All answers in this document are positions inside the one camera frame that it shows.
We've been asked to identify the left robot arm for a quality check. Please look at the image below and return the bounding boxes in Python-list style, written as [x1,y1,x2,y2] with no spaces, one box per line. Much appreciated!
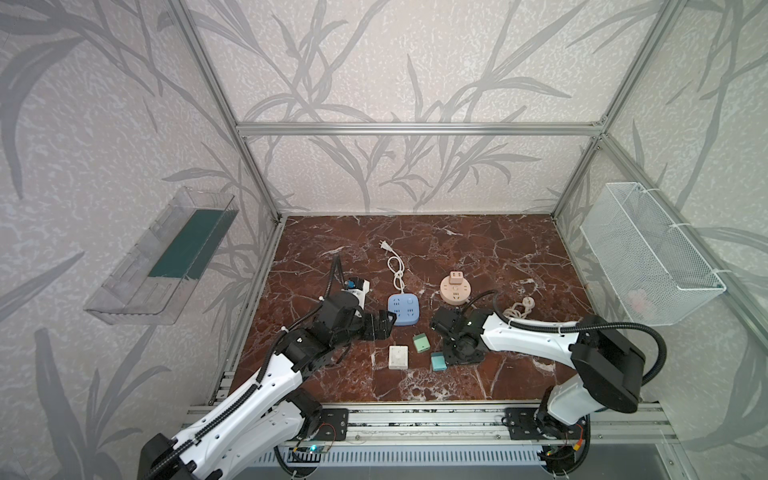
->
[138,290,397,479]

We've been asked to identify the pink power strip cable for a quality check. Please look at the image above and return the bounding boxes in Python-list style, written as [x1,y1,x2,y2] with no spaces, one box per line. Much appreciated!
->
[502,278,538,320]

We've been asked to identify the clear plastic wall bin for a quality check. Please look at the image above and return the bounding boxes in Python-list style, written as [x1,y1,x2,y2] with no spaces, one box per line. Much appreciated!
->
[84,187,239,326]

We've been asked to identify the pink round power strip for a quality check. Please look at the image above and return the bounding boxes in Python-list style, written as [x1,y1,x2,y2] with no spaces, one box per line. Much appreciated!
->
[439,273,471,306]

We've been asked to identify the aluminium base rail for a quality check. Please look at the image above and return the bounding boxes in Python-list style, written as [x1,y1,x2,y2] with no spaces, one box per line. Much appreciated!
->
[179,401,679,448]

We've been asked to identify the teal plug adapter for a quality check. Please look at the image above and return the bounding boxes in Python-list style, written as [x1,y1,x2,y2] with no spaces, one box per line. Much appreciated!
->
[430,352,447,372]

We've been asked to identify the blue square power strip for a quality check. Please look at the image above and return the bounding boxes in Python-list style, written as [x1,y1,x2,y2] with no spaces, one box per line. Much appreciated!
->
[387,293,420,327]

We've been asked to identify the white plug adapter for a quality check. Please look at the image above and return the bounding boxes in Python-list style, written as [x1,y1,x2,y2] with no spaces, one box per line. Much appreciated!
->
[388,345,409,370]

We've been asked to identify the light green plug adapter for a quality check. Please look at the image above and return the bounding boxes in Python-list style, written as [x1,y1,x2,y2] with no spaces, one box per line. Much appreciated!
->
[413,333,431,353]

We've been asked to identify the pink plug adapter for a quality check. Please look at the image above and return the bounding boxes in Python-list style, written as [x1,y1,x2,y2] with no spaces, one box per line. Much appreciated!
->
[448,271,465,287]

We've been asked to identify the white power strip cable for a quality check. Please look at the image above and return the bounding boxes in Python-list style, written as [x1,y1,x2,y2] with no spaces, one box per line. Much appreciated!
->
[379,239,407,295]

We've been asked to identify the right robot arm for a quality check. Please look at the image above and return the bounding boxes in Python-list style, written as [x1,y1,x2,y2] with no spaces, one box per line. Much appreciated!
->
[430,308,668,437]

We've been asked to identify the white wire mesh basket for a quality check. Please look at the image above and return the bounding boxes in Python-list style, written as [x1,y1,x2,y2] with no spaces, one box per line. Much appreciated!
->
[580,182,727,326]

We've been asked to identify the aluminium frame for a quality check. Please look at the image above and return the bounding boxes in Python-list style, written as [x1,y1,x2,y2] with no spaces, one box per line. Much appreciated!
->
[164,0,768,448]

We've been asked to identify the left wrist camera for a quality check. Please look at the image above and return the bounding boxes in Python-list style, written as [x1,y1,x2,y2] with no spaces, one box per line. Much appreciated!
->
[343,277,370,307]

